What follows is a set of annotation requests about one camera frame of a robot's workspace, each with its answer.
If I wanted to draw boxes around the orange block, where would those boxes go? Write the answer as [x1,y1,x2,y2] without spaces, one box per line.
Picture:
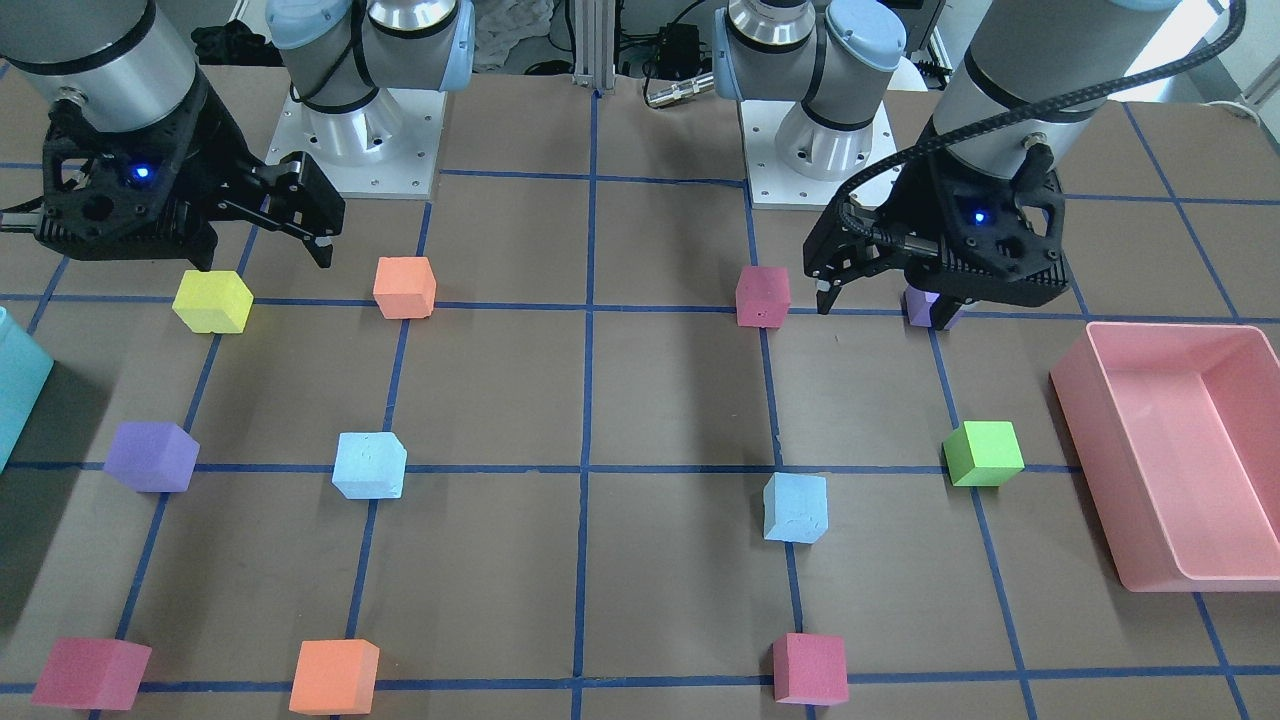
[372,256,436,320]
[288,639,380,716]

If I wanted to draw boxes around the pink block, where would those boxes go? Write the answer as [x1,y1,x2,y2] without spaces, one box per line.
[771,632,850,707]
[31,637,152,711]
[735,265,792,329]

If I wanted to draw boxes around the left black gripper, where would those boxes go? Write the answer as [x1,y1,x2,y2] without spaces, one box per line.
[806,146,1069,331]

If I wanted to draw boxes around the aluminium frame post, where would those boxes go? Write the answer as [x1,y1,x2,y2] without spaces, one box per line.
[571,0,617,97]

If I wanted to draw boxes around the light blue block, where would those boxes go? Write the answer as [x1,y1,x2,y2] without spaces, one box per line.
[332,432,407,500]
[763,471,829,544]

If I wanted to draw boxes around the cyan tray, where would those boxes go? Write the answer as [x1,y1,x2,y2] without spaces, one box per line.
[1,307,54,470]

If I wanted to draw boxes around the pink tray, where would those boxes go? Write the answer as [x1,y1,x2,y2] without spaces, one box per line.
[1051,322,1279,592]

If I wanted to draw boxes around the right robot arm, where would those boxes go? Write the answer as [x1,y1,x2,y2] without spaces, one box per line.
[3,1,475,272]

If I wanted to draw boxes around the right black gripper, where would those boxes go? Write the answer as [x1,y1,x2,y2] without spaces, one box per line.
[36,73,346,272]

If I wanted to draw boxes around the yellow block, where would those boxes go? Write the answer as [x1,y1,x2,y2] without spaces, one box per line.
[172,270,253,334]

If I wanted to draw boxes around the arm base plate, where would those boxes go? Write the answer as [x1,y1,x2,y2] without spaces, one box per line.
[739,100,897,210]
[266,88,449,200]

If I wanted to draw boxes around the purple block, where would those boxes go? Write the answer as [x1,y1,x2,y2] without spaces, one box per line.
[902,286,965,331]
[102,421,200,493]

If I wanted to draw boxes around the green block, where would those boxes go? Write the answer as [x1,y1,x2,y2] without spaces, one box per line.
[942,420,1025,487]

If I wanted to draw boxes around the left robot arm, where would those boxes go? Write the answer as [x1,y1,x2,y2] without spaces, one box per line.
[713,1,1247,329]

